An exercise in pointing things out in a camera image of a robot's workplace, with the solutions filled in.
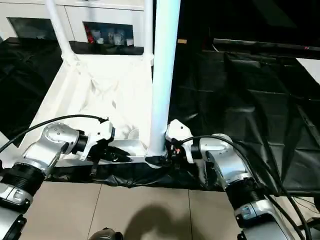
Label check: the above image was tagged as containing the dark robot torso part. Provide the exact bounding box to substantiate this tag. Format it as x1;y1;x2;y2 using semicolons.
90;227;124;240

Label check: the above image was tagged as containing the white plastic table top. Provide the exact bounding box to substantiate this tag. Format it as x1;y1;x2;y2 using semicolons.
0;53;171;171

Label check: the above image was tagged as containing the white cabinet with glass doors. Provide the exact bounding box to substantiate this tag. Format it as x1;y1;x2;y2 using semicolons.
0;0;146;49

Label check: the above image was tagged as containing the white plastic table leg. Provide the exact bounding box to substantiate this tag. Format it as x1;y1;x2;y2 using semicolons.
44;0;79;67
147;0;182;157
0;146;19;171
142;0;154;60

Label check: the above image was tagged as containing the white flat panel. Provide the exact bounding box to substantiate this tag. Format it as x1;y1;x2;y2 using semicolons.
295;57;320;84

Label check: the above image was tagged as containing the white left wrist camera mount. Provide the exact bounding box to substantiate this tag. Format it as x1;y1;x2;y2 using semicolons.
81;119;116;161

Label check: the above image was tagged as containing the black glossy mat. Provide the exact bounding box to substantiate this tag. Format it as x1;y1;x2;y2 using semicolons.
0;37;320;197

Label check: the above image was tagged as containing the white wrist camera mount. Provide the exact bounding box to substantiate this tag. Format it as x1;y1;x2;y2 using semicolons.
81;119;116;161
164;119;195;164

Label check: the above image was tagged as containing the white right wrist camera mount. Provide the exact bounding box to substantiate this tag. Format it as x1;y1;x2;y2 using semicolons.
164;119;195;164

